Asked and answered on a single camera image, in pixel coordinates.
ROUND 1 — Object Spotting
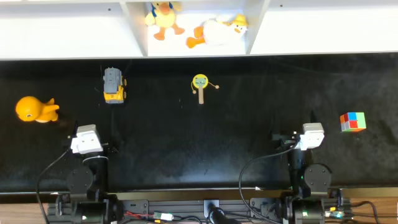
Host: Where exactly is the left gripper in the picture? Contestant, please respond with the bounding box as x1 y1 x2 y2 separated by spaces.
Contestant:
73 119 121 154

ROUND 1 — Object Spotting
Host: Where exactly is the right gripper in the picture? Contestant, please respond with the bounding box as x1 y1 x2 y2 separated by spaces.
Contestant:
269 110 318 149

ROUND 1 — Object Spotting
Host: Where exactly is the grey and yellow toy truck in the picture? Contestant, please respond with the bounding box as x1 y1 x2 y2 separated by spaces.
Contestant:
103 67 128 105

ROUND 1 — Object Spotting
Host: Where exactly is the many-coloured puzzle cube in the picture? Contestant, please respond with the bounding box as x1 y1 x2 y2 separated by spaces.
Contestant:
340 111 367 133

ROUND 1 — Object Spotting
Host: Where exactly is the orange rubber toy animal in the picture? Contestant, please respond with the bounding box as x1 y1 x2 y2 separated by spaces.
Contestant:
15 96 60 124

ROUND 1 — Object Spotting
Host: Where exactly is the yellow rattle drum toy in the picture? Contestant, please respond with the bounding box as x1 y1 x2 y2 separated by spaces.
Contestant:
190 73 220 105

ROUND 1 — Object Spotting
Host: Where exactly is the white shelf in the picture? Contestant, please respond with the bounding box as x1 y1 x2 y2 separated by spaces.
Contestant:
0 0 398 61

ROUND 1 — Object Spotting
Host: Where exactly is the white plush duck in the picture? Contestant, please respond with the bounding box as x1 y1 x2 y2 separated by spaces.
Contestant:
185 13 249 49

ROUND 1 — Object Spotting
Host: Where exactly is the yellow plush duck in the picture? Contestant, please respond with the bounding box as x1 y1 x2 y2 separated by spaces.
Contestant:
144 1 186 41

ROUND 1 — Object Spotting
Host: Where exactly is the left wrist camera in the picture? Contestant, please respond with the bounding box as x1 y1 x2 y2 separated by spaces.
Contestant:
70 124 104 155

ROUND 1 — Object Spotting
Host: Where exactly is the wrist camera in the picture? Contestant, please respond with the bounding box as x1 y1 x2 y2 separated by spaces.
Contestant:
70 124 104 155
298 122 325 151

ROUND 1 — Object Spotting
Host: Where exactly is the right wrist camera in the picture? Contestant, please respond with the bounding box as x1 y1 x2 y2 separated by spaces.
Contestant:
298 122 325 151

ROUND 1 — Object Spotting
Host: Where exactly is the black cable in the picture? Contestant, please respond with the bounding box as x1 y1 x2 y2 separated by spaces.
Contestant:
238 138 302 224
35 148 74 224

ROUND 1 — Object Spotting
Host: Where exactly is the mounting rail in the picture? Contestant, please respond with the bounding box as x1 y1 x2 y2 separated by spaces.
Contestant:
46 189 380 224

